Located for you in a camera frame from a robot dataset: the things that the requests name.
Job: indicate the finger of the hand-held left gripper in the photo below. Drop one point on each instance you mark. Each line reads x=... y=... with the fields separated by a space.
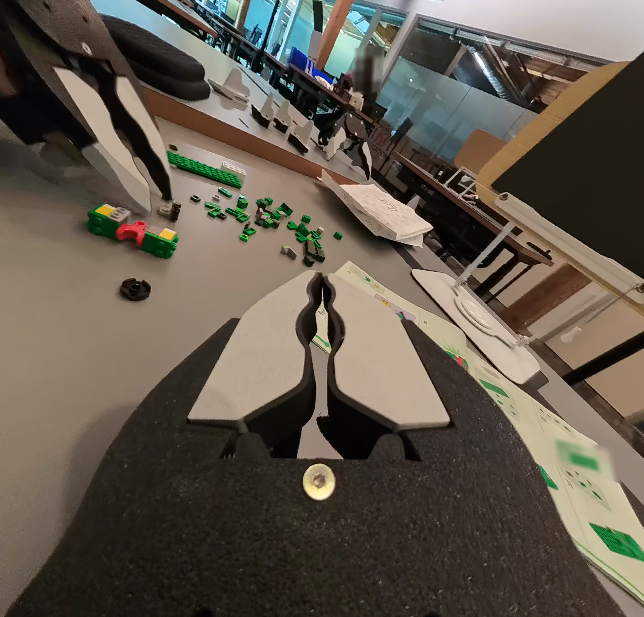
x=143 y=119
x=93 y=124

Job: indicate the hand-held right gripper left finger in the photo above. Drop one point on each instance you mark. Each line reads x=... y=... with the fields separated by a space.
x=261 y=360

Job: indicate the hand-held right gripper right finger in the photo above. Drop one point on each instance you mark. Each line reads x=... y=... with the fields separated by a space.
x=382 y=370

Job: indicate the small grey brown brick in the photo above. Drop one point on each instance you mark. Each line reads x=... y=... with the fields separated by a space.
x=170 y=211

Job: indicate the green and red brick assembly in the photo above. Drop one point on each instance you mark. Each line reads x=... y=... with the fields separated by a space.
x=133 y=232

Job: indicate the grey desk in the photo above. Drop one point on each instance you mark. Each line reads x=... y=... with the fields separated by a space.
x=75 y=350

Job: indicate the person's left hand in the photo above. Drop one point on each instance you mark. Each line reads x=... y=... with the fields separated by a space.
x=63 y=150

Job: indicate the black oval pad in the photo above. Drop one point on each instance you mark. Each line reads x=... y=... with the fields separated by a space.
x=176 y=86
x=151 y=48

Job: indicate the long green brick plate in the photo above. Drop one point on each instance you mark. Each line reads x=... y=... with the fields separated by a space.
x=201 y=168

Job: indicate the white wedge-shaped part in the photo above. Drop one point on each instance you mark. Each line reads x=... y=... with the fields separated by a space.
x=284 y=116
x=234 y=87
x=303 y=135
x=265 y=111

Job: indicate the white brick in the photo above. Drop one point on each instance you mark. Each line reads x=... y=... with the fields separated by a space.
x=234 y=168

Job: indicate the white stand base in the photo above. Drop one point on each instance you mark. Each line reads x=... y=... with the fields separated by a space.
x=483 y=325

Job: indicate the pile of small green bricks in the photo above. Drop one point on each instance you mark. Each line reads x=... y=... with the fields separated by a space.
x=308 y=234

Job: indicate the black round brick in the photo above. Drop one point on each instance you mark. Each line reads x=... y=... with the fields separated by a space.
x=135 y=290

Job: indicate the white paper bag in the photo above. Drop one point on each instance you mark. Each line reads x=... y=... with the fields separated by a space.
x=377 y=209

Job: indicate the blue storage bin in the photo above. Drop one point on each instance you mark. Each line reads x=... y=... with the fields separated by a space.
x=304 y=63

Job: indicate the dark brown table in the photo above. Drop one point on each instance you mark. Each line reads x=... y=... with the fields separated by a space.
x=503 y=234

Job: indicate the black and white upright sign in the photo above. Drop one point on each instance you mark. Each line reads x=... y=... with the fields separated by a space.
x=317 y=33

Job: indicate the black and white gripper device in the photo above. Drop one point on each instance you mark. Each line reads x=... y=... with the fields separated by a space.
x=352 y=129

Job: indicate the black metal bar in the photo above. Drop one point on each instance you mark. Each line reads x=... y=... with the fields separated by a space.
x=603 y=358

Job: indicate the pale green instruction booklet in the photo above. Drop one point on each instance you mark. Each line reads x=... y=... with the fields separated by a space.
x=568 y=496

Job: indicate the wooden beam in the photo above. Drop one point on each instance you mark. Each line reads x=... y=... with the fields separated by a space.
x=342 y=13

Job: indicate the red and white sign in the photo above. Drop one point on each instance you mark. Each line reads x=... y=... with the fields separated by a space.
x=383 y=141

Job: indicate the black display panel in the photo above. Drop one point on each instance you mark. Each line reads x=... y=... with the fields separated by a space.
x=593 y=174

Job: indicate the silver ventilation duct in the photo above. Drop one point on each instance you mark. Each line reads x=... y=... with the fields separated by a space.
x=495 y=76

